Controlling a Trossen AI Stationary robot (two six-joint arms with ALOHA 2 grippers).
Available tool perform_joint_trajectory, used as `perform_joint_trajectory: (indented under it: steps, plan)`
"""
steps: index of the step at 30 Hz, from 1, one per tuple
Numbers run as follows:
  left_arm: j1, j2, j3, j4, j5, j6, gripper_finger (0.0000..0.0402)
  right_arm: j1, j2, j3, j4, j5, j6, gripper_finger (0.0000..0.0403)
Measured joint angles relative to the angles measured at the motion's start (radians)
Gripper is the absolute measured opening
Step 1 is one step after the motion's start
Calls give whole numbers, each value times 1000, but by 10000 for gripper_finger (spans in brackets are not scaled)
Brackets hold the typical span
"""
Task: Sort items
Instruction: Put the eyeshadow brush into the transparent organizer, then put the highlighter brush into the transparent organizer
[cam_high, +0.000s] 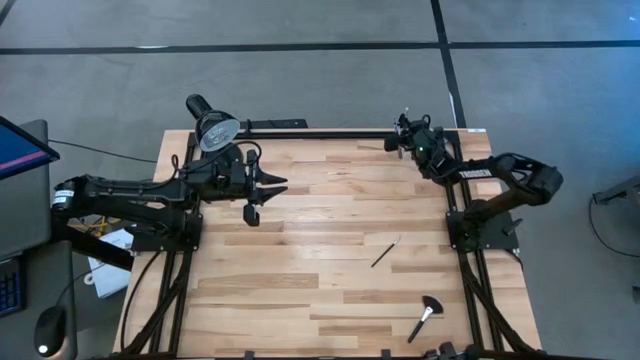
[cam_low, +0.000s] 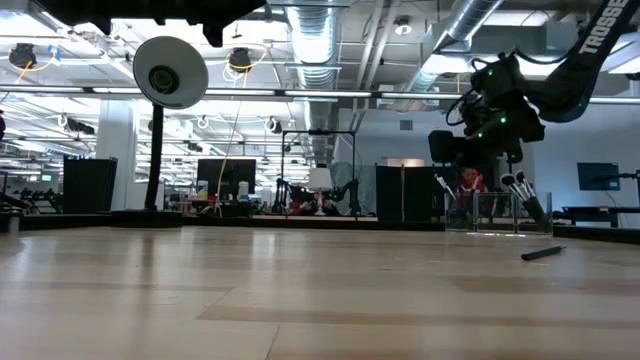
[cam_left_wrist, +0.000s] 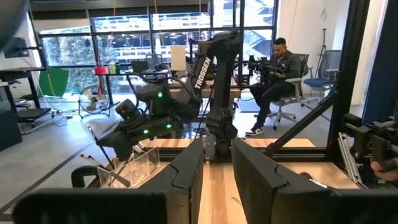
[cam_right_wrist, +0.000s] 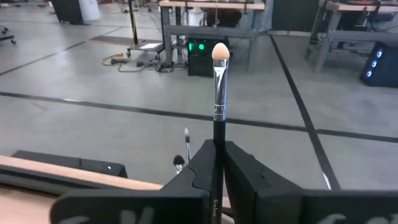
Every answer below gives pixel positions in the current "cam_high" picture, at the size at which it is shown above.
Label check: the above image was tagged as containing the gray metal stand leg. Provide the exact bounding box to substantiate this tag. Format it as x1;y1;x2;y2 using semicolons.
592;175;640;207

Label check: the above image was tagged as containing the black keyboard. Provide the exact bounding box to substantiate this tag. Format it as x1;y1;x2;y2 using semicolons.
0;254;27;320

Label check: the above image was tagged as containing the black diagonal support bar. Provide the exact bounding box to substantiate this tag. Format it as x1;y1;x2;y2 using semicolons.
49;209;136;273

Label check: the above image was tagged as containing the black computer mouse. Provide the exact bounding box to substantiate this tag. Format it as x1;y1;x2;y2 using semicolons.
33;305;68;359

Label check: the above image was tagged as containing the thin black makeup brush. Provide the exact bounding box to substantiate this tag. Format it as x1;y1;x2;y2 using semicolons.
370;236;403;269

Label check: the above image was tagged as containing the yellow cable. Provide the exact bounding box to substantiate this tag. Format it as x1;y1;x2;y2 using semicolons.
72;214;124;237

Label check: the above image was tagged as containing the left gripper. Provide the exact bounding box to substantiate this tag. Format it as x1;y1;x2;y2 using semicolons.
228;148;290;228

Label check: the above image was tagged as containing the black fan makeup brush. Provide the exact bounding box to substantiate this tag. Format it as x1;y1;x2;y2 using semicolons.
406;294;445;345

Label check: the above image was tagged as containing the black aluminium rail frame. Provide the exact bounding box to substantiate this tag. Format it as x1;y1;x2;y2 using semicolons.
115;128;546;360

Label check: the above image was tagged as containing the computer monitor blue screen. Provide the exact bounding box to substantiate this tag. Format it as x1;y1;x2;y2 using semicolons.
0;115;61;182

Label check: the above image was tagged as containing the thin black floor cable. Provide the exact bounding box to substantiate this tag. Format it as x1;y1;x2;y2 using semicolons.
48;139;159;165

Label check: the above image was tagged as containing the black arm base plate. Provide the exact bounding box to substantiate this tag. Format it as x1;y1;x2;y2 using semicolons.
130;213;204;253
446;209;521;252

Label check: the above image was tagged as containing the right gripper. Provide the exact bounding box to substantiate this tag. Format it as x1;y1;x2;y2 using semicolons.
383;114;449;182

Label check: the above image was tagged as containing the black desk lamp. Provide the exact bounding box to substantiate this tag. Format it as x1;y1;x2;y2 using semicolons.
185;93;245;176

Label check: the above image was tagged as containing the gray desk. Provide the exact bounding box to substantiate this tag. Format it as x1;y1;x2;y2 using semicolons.
0;118;78;360

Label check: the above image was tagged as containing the black flat mounting bar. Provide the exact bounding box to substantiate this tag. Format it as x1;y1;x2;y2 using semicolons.
238;118;309;131

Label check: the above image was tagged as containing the white paper sheet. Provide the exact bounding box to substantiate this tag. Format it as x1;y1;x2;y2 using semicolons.
83;227;135;300

